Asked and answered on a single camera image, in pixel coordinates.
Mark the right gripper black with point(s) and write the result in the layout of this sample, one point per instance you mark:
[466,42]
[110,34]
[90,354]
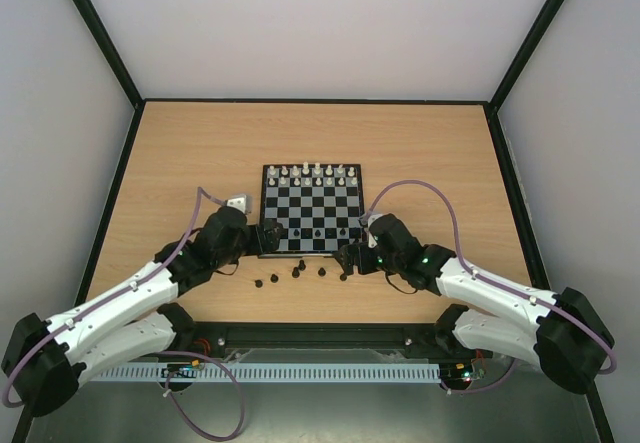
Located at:
[358,258]

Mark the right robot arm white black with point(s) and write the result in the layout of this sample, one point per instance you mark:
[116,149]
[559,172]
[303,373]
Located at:
[559,333]

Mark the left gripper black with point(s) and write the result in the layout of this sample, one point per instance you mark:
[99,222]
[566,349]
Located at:
[273,241]

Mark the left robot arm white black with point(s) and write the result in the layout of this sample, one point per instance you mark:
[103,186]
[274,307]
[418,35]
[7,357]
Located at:
[48,360]

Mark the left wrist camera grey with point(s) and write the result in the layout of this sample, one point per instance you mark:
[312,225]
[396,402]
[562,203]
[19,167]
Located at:
[241,202]

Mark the light blue cable duct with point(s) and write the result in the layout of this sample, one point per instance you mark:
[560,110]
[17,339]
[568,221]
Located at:
[157,372]

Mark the black aluminium rail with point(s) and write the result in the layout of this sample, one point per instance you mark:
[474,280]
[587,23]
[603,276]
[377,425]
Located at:
[422,340]

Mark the black and white chessboard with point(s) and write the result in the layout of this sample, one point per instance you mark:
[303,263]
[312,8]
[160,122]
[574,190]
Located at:
[313,207]

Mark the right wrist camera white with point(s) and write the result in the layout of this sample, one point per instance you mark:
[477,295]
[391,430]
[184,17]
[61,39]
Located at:
[366,223]

